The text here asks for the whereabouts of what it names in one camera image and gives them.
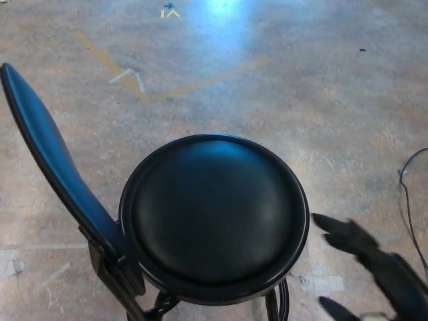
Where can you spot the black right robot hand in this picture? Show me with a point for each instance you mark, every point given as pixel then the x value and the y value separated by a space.
pixel 388 271

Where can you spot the black swivel chair with backrest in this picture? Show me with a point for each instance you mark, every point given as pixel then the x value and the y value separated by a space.
pixel 214 214

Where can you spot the pale tape cross patch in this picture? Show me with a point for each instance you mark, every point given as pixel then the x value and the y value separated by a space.
pixel 326 282

